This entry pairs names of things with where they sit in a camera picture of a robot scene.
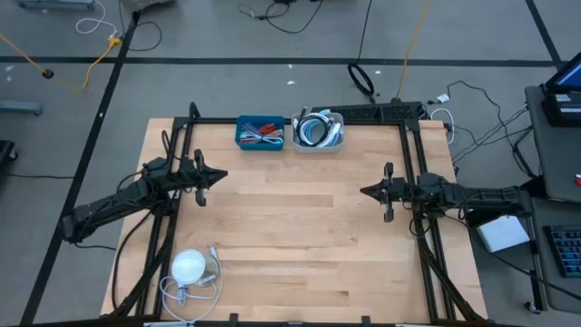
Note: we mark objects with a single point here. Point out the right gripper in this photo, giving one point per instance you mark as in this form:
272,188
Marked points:
399,191

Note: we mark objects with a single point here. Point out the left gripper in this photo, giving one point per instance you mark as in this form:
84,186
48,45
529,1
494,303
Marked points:
193,175

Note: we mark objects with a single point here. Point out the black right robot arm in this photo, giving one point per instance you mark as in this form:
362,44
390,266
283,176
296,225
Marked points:
476,197

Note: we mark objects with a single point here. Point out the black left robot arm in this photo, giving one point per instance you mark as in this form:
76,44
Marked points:
113,204

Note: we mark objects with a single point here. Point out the blue plastic bin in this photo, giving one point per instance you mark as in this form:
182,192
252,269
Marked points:
261,147

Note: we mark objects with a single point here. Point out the grey plastic bin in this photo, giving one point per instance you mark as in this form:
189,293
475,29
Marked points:
318,149

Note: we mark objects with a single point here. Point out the black power strip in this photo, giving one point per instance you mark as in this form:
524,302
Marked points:
363,110

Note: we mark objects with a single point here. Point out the white round dome device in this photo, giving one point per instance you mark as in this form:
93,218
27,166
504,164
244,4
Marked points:
187,267

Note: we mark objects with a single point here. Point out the clear round base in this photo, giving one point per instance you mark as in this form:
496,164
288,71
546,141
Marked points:
212,272

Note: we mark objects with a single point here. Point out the white box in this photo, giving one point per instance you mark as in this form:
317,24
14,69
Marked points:
501,234

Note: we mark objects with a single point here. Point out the grey side desk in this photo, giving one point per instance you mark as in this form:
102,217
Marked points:
558,159

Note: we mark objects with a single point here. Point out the black keyboard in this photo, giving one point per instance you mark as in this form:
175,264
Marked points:
567,250

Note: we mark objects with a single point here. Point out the grey floor bar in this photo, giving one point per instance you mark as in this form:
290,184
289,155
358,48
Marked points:
20,108

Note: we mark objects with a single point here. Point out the black laptop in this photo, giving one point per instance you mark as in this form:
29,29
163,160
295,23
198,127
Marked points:
565,109

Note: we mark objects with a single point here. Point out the black aluminium frame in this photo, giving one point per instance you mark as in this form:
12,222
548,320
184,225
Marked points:
218,121

